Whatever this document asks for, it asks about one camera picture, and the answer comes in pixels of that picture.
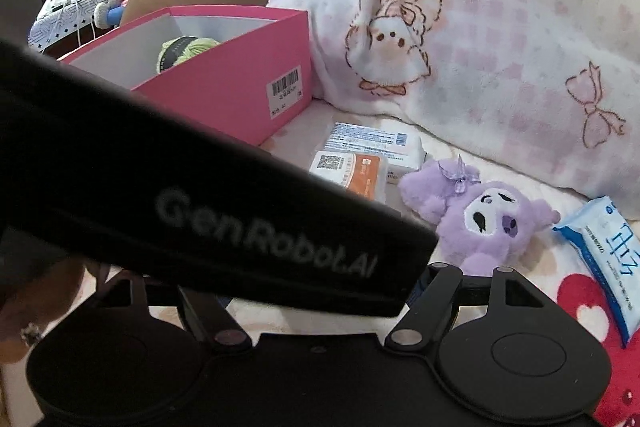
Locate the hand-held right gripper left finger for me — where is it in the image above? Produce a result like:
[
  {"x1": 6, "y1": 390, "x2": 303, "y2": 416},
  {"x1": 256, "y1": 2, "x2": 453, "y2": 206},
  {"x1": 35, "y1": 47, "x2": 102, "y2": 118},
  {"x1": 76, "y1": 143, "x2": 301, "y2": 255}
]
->
[{"x1": 92, "y1": 278, "x2": 253, "y2": 354}]

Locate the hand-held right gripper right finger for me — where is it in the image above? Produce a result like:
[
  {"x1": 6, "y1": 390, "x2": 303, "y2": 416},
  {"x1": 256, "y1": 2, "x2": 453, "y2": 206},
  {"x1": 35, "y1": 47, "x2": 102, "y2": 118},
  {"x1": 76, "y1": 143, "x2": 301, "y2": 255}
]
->
[{"x1": 384, "y1": 262, "x2": 556, "y2": 352}]

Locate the purple plush toy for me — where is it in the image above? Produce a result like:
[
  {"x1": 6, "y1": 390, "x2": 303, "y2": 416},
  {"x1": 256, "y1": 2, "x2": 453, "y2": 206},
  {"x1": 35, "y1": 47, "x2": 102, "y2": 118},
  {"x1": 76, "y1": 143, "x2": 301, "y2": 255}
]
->
[{"x1": 398, "y1": 158, "x2": 562, "y2": 277}]

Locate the pink cardboard box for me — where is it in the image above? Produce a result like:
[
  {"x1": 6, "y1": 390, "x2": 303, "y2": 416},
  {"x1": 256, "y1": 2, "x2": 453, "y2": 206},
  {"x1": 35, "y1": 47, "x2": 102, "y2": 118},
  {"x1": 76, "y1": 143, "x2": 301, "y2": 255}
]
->
[{"x1": 59, "y1": 6, "x2": 315, "y2": 148}]

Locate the green yarn ball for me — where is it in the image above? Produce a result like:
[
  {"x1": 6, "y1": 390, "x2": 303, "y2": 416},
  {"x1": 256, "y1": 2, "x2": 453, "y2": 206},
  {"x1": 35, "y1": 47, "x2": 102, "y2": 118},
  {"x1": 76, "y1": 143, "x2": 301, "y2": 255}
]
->
[{"x1": 157, "y1": 37, "x2": 221, "y2": 75}]

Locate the white and blue carton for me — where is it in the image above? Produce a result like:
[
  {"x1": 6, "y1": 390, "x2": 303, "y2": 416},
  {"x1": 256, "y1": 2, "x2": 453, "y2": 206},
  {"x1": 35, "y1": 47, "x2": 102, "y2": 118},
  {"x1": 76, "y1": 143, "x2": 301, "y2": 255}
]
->
[{"x1": 327, "y1": 122, "x2": 428, "y2": 172}]

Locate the blue wet wipes packet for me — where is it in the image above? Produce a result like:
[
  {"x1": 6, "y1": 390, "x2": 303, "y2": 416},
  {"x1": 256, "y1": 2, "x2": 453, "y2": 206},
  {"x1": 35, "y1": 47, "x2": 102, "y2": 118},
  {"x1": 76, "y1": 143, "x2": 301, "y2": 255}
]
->
[{"x1": 552, "y1": 197, "x2": 640, "y2": 348}]

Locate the person's left hand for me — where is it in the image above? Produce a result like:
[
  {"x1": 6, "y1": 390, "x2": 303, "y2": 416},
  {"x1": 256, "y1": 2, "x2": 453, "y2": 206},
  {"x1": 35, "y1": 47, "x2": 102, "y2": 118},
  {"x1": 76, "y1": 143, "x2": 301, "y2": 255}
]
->
[{"x1": 0, "y1": 257, "x2": 87, "y2": 364}]

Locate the printed blanket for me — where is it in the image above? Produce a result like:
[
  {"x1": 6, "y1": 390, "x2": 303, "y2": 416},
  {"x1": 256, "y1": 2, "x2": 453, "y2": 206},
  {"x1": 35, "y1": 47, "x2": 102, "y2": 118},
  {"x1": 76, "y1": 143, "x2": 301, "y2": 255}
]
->
[{"x1": 220, "y1": 99, "x2": 640, "y2": 427}]

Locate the blue and pink toy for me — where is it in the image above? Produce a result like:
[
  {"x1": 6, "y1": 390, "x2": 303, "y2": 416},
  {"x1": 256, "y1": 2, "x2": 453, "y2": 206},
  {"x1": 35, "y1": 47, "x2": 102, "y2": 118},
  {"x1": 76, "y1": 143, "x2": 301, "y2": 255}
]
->
[{"x1": 94, "y1": 0, "x2": 135, "y2": 28}]

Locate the table with patterned cloth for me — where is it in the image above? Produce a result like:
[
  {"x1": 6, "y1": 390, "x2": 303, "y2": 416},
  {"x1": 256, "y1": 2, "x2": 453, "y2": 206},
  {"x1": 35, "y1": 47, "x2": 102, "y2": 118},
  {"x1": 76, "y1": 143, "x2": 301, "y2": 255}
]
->
[{"x1": 27, "y1": 0, "x2": 118, "y2": 55}]

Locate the pink checked pillow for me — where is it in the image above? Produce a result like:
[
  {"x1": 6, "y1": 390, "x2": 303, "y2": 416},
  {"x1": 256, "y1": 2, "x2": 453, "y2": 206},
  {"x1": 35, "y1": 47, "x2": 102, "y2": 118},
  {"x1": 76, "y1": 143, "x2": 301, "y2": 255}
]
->
[{"x1": 267, "y1": 0, "x2": 640, "y2": 220}]

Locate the silver ring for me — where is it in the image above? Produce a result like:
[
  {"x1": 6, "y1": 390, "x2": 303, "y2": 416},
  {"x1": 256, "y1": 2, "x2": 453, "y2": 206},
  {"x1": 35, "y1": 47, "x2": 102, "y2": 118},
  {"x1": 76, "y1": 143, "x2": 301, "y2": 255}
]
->
[{"x1": 20, "y1": 323, "x2": 43, "y2": 347}]

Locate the white cable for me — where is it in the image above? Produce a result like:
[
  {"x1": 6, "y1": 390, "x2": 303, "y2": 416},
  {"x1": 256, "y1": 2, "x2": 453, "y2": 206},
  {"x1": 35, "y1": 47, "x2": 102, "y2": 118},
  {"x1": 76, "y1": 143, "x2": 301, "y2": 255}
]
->
[{"x1": 72, "y1": 0, "x2": 98, "y2": 45}]

